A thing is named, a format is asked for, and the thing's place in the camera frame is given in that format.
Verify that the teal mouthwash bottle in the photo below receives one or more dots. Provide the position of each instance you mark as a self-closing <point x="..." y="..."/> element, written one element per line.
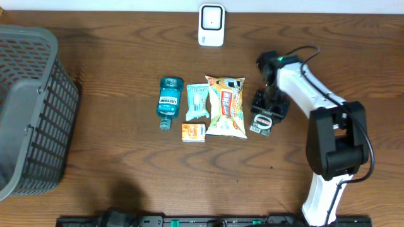
<point x="169" y="101"/>

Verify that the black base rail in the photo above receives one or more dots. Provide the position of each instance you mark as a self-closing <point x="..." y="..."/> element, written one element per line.
<point x="132" y="220"/>

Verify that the green round-label packet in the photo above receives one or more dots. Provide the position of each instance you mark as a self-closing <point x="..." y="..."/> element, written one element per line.
<point x="261" y="124"/>

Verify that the orange tissue pack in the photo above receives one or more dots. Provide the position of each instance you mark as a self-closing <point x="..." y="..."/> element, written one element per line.
<point x="193" y="132"/>

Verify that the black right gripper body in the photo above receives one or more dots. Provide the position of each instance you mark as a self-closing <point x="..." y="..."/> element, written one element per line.
<point x="270" y="101"/>

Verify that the light teal small packet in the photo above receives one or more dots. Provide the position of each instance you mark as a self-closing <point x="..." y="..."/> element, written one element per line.
<point x="197" y="95"/>

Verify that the white barcode scanner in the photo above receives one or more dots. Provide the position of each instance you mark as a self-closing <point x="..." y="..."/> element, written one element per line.
<point x="211" y="25"/>

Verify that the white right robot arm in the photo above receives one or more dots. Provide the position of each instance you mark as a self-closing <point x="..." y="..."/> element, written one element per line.
<point x="338" y="149"/>

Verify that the yellow snack bag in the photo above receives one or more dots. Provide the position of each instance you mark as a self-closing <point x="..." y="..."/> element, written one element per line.
<point x="227" y="116"/>

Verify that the grey plastic shopping basket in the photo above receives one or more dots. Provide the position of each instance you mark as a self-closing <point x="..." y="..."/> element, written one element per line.
<point x="39" y="105"/>

